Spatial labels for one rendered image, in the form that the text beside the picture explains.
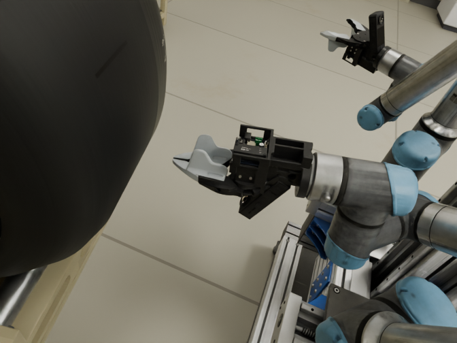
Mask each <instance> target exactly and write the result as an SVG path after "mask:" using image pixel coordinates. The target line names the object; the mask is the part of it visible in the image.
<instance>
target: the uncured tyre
mask: <svg viewBox="0 0 457 343"><path fill-rule="evenodd" d="M162 34H163V22H162V19H161V15H160V10H159V7H158V3H157V0H0V277H6V276H13V275H16V274H21V273H23V272H27V271H30V270H34V269H36V268H39V267H43V266H45V265H49V264H52V263H56V262H58V261H61V260H63V259H66V258H67V257H70V256H71V255H73V254H75V253H76V252H77V251H79V250H80V249H81V248H82V247H84V246H85V245H86V244H87V243H88V242H89V241H90V240H91V239H92V238H93V237H94V236H95V235H96V234H97V233H98V232H99V231H100V230H101V229H102V228H103V226H104V225H105V224H106V222H107V221H108V220H109V218H110V216H111V215H112V213H113V211H114V209H115V207H116V205H117V203H118V202H119V200H120V198H121V196H122V194H123V192H124V190H125V188H126V186H127V184H128V183H129V180H130V179H131V176H132V175H133V173H134V171H135V169H136V167H137V165H138V163H139V161H140V159H141V158H142V156H143V154H144V152H145V150H146V148H147V146H148V144H149V143H150V140H151V139H152V136H153V135H154V132H155V131H156V128H157V126H158V123H159V120H160V117H161V114H162V111H163V106H164V102H165V92H166V81H167V64H166V65H165V67H164V59H163V49H162V45H161V41H160V37H161V35H162ZM125 40H126V41H127V45H126V46H125V47H124V48H123V49H122V51H121V52H120V53H119V54H118V56H117V57H116V58H115V59H114V60H113V61H112V62H111V63H110V64H109V66H108V67H107V68H106V69H105V70H104V72H103V73H102V74H101V75H100V76H99V77H98V78H97V77H96V75H95V74H96V73H97V72H98V71H99V70H100V68H102V66H103V65H104V64H105V63H106V62H107V61H108V59H109V58H110V57H111V56H112V55H113V54H114V53H115V51H117V49H119V47H120V46H121V45H122V44H123V43H124V42H125Z"/></svg>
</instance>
